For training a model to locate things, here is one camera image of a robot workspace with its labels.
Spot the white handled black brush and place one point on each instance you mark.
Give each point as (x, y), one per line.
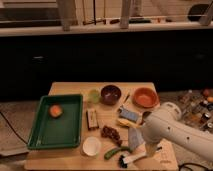
(124, 161)

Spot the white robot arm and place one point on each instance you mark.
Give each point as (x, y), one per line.
(163, 123)

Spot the orange bowl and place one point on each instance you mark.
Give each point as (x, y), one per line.
(145, 97)

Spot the white bowl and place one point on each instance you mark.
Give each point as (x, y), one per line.
(91, 146)

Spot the light green cup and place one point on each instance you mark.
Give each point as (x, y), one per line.
(94, 96)

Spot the black pen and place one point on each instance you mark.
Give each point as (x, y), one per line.
(128, 95)

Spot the brown rectangular block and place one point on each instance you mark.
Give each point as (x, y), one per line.
(92, 120)

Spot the blue sponge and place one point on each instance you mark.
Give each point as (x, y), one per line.
(127, 114)

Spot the brown grape bunch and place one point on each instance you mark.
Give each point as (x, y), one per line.
(113, 134)

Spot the metal cup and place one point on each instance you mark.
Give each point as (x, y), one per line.
(145, 115)

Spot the orange fruit in tray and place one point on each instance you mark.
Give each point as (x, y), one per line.
(55, 111)

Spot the grey cloth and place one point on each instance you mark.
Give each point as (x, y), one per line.
(135, 138)

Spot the green cucumber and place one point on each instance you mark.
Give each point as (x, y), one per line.
(114, 151)

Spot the green plastic tray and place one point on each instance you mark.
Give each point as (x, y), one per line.
(61, 132)

